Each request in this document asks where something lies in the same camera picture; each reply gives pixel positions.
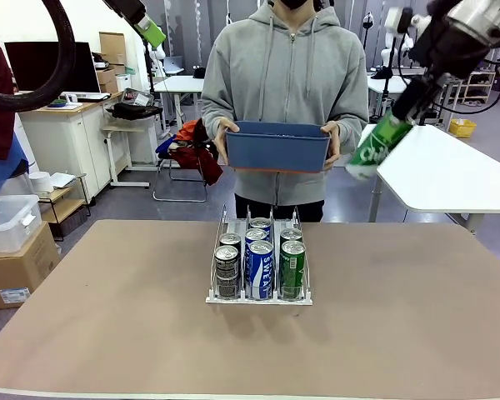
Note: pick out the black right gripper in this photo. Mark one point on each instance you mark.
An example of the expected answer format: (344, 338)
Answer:
(446, 50)

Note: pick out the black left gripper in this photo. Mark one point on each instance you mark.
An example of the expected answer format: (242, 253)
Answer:
(123, 4)

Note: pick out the green cider can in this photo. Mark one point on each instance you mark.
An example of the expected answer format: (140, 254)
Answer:
(292, 275)
(371, 152)
(291, 234)

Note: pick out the blue plastic basket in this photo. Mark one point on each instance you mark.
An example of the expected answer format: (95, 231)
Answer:
(277, 152)

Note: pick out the blue Pocari Sweat can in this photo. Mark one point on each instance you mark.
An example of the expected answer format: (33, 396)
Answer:
(260, 223)
(256, 234)
(260, 275)

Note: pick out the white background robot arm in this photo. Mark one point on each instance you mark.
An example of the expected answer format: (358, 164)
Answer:
(386, 56)
(158, 53)

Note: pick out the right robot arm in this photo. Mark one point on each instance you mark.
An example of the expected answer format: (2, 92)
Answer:
(479, 18)

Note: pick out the person's right forearm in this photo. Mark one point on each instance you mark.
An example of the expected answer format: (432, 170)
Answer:
(212, 118)

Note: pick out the person's left forearm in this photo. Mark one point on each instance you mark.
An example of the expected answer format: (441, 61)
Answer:
(352, 125)

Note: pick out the white can dispenser rack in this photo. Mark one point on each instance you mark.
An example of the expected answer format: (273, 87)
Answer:
(271, 301)

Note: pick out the person's left hand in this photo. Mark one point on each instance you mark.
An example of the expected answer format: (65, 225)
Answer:
(335, 146)

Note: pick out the person's right hand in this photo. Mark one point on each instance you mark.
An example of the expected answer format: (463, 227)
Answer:
(221, 139)

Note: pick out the white desk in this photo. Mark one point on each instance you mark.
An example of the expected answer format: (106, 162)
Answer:
(183, 83)
(389, 85)

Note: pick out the grey laptop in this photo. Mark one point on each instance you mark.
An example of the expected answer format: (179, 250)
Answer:
(174, 64)

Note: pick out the small cardboard box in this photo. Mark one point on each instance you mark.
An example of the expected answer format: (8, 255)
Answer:
(112, 48)
(107, 80)

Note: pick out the yellow plastic crate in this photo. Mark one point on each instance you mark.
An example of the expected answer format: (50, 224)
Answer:
(462, 129)

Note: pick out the white plastic container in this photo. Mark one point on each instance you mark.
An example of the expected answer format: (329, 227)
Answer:
(124, 82)

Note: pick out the black packaged item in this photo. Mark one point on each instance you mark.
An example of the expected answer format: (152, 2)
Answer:
(137, 98)

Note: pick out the large white table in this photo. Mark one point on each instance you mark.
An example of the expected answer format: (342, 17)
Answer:
(441, 166)

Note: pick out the wooden shelf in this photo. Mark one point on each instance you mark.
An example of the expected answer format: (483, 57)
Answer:
(483, 74)

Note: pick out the black bag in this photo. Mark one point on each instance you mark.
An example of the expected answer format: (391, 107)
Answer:
(135, 111)

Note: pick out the white flat device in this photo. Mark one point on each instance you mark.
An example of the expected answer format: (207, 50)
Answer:
(87, 96)

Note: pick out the white side table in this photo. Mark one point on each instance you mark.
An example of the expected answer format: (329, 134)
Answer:
(123, 128)

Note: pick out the black monitor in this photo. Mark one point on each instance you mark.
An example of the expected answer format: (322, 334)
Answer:
(50, 66)

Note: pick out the red orange clothes pile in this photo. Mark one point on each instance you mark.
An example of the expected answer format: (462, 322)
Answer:
(196, 158)

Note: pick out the white cabinet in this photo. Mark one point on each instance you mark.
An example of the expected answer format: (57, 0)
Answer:
(75, 141)

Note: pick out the person in grey hoodie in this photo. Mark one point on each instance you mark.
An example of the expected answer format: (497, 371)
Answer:
(283, 75)

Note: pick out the black face mask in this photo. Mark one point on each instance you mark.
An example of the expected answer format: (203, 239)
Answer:
(293, 3)

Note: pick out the white booklet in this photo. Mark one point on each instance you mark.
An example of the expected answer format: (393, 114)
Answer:
(63, 180)

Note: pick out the white paper roll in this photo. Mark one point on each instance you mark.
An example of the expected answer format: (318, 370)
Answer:
(39, 182)

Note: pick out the black Pepsi zero can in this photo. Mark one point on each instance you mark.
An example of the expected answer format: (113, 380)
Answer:
(227, 275)
(230, 239)

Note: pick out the clear plastic storage box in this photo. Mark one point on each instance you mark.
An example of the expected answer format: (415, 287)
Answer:
(8, 221)

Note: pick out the large cardboard box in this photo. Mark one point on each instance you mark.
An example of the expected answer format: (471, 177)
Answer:
(21, 271)

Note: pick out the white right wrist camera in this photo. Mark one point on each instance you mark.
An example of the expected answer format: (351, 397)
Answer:
(398, 18)

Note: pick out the metal frame chair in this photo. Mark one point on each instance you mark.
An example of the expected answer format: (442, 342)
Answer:
(179, 200)

